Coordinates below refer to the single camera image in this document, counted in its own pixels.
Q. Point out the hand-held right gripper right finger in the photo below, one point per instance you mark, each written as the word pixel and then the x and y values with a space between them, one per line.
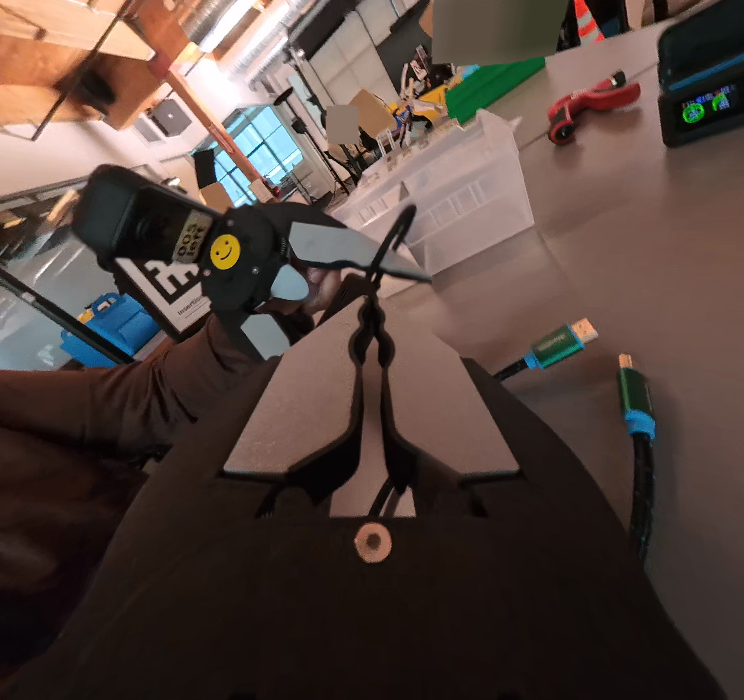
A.
pixel 444 415

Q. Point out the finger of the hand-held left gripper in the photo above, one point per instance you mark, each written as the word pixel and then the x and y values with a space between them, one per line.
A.
pixel 337 249

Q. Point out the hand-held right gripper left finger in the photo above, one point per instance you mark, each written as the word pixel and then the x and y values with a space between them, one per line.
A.
pixel 290 415

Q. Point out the person's left forearm brown sleeve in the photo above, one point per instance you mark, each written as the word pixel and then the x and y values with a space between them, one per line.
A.
pixel 116 397

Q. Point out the person's left hand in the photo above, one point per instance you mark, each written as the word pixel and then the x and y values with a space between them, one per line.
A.
pixel 319 290

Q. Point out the clear plastic storage bin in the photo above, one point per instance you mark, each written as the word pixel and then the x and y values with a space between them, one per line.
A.
pixel 465 188

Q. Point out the cardboard box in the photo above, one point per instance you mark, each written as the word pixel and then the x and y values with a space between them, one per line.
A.
pixel 372 110

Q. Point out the blue tool bag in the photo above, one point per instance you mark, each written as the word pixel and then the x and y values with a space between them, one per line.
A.
pixel 113 328

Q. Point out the green board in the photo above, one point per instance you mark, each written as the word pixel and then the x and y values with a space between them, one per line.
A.
pixel 494 86

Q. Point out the black softbox studio light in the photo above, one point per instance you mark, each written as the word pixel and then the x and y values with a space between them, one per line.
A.
pixel 322 22

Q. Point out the person's dark brown clothing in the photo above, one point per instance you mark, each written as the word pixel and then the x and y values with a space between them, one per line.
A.
pixel 46 508

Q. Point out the red pipe cutter tool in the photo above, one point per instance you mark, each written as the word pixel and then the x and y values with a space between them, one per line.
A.
pixel 587 104

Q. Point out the orange traffic cone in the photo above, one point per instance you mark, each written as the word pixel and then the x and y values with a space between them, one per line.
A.
pixel 588 20

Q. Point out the black power station with display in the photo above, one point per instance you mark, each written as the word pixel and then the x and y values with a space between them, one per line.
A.
pixel 700 72

